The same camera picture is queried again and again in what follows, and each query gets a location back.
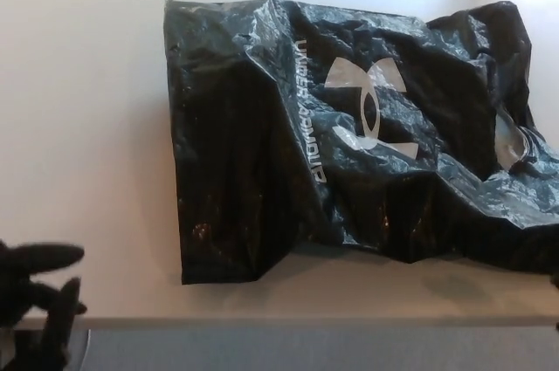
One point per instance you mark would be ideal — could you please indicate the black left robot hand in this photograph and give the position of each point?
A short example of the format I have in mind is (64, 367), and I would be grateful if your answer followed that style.
(26, 292)

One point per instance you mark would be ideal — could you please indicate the silver metal desk leg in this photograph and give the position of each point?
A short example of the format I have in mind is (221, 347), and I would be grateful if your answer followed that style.
(88, 351)

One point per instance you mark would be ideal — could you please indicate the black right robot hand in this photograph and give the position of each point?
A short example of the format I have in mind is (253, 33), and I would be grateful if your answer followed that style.
(555, 282)

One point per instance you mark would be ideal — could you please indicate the black Under Armour plastic bag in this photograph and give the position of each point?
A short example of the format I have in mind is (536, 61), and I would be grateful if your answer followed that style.
(271, 135)

